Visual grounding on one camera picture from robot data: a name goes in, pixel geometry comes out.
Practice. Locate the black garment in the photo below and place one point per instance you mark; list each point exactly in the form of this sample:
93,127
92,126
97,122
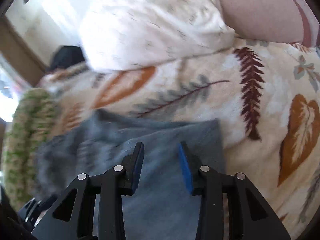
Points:
65,57

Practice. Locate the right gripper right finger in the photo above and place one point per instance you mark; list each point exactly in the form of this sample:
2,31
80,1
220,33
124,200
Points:
236,197

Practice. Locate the pink pillow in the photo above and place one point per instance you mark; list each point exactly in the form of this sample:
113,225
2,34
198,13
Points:
284,21

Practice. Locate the white leaf-print pillow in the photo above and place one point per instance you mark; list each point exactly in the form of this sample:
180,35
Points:
132,34

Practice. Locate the brown wooden door frame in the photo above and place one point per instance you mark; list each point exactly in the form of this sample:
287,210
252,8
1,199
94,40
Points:
18,54

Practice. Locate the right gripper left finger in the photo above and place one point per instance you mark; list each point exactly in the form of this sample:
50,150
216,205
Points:
91,206

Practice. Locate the beige leaf-pattern bedspread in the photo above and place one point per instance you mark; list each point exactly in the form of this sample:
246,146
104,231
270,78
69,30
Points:
264,95

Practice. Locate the green and cream quilt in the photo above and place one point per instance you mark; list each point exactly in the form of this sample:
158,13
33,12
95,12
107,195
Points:
31,125

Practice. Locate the blue denim jeans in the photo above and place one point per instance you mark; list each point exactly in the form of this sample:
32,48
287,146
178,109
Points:
161,208

